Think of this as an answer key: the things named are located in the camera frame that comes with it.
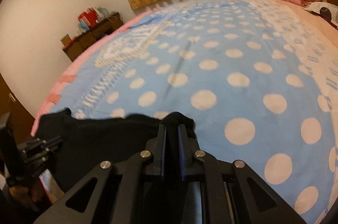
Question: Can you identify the dark brown wooden desk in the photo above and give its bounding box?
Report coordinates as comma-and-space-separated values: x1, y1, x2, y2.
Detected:
63, 12, 124, 62

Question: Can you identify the silver door handle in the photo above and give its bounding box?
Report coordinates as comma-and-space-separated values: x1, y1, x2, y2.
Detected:
9, 92, 17, 103

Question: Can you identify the black knitted garment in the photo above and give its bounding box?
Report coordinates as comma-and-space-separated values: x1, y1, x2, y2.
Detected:
34, 107, 198, 224

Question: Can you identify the pink and blue bedspread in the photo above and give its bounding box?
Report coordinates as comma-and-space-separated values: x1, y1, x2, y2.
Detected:
39, 0, 337, 223

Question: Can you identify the white pillow with grey pattern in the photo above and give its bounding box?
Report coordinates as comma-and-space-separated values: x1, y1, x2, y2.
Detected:
305, 2, 338, 29

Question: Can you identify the left hand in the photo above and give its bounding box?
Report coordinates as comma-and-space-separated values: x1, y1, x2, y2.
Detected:
9, 179, 45, 206

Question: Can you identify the red gift bag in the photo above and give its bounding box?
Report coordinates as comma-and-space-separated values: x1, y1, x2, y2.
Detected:
78, 8, 98, 28

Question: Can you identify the dark brown door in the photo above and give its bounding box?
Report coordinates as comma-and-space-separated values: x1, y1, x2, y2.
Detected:
0, 76, 35, 144

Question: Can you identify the brown cardboard box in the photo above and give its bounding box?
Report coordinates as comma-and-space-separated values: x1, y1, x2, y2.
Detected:
61, 34, 72, 47

